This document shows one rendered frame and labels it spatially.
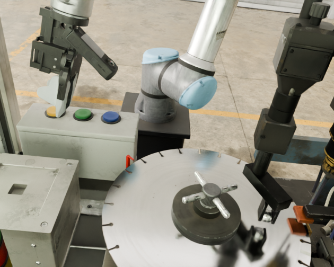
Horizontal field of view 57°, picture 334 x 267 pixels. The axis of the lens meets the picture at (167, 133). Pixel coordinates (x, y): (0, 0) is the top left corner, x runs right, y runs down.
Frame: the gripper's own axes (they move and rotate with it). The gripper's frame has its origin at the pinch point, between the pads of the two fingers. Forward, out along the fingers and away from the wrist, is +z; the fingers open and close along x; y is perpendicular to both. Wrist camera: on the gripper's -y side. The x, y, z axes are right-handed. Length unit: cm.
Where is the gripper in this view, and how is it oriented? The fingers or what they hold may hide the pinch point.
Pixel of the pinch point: (64, 109)
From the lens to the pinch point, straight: 71.4
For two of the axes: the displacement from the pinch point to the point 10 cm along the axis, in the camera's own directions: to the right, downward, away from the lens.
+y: -9.5, -2.8, -1.1
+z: -3.0, 8.5, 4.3
